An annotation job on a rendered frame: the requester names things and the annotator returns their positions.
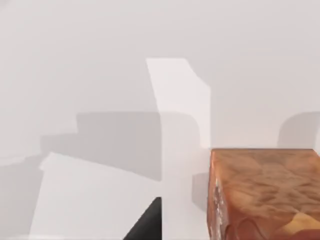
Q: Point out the brown bread loaf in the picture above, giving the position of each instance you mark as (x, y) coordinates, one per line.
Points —
(262, 195)

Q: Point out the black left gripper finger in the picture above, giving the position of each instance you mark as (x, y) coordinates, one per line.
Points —
(150, 223)

